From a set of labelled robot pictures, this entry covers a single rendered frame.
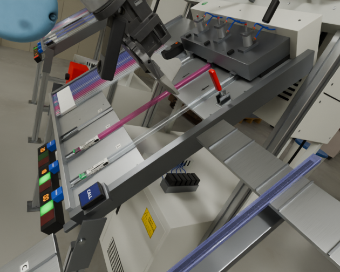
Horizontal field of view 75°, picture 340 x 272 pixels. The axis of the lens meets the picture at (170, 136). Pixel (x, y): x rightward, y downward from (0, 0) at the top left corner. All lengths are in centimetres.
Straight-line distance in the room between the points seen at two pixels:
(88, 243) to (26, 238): 88
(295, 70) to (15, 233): 140
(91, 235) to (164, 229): 31
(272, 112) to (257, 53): 32
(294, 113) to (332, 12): 26
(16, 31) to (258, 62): 50
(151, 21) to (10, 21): 25
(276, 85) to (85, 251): 61
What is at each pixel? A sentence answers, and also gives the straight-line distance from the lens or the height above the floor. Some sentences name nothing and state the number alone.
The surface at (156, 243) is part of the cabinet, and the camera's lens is 84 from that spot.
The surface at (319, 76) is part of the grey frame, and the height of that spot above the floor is 119.
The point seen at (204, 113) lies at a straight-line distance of 57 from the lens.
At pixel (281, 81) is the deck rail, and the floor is 115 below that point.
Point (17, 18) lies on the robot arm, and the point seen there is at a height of 110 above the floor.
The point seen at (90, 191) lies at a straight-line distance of 51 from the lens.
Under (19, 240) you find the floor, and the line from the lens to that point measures 142.
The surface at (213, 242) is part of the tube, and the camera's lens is 32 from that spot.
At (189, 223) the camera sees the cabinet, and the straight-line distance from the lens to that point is 81.
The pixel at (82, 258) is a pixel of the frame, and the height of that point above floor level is 64.
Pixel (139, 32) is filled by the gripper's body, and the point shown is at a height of 112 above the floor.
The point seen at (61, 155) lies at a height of 73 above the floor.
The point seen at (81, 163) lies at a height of 75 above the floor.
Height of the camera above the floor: 114
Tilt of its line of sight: 22 degrees down
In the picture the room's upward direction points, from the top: 24 degrees clockwise
